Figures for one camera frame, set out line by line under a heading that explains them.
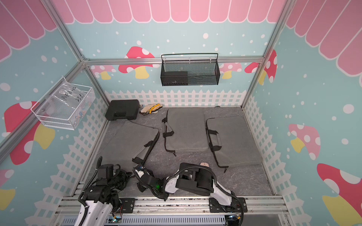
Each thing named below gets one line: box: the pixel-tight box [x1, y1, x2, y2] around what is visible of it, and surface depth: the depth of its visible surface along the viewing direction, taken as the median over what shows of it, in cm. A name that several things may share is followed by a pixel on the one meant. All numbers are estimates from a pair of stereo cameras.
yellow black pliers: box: [148, 103, 163, 114], surface depth 122 cm
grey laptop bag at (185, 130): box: [161, 107, 209, 157], surface depth 104 cm
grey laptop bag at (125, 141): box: [98, 119, 160, 172], surface depth 98 cm
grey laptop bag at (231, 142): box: [205, 115, 264, 173], surface depth 96 cm
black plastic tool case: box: [104, 99, 140, 121], surface depth 114 cm
